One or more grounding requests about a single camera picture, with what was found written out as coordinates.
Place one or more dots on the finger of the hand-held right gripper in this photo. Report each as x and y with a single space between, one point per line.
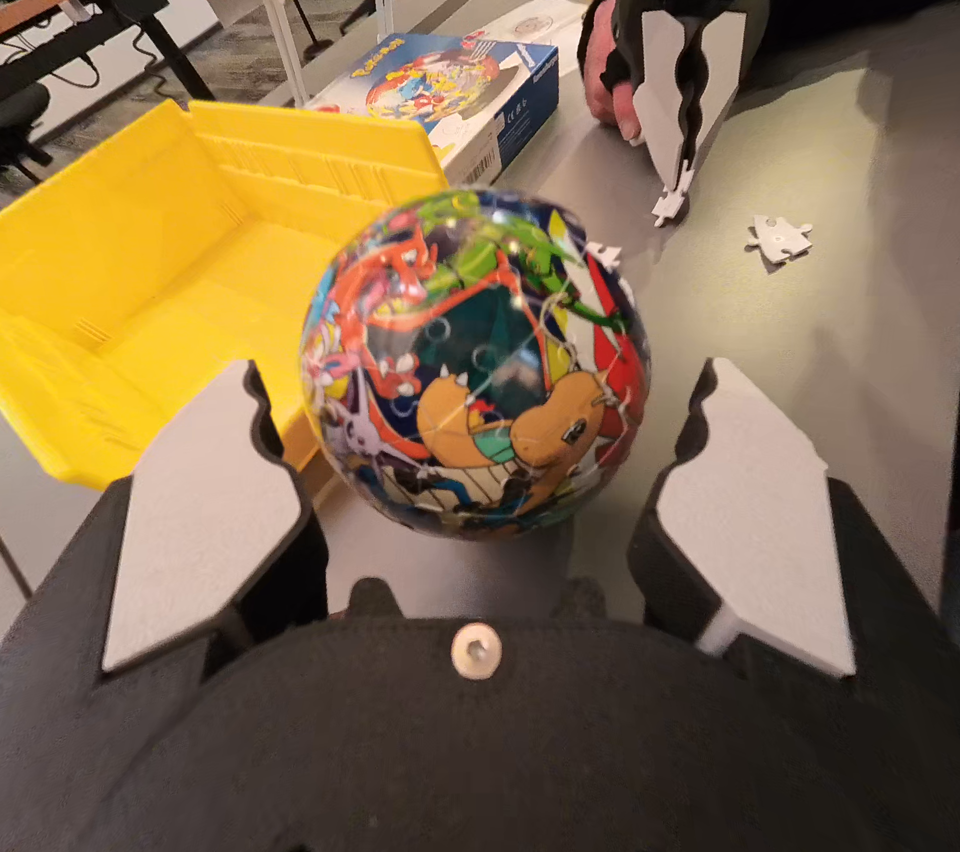
722 73
661 94

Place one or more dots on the white instruction sheet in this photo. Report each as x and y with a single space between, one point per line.
539 24

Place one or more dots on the black framed desk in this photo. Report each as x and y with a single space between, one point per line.
82 19

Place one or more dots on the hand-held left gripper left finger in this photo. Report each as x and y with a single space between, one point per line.
201 514

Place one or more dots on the colourful puzzle ball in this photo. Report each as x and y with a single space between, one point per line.
481 375

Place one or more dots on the printed puzzle box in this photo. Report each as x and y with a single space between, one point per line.
465 88

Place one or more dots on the black office chair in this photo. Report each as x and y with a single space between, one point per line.
21 126

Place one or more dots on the yellow plastic bin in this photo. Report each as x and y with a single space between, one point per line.
190 254

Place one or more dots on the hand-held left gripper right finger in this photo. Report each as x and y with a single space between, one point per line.
758 520

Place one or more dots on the white puzzle piece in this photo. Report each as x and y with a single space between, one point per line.
668 206
780 237
608 254

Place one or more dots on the person's right hand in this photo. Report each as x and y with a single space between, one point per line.
603 94

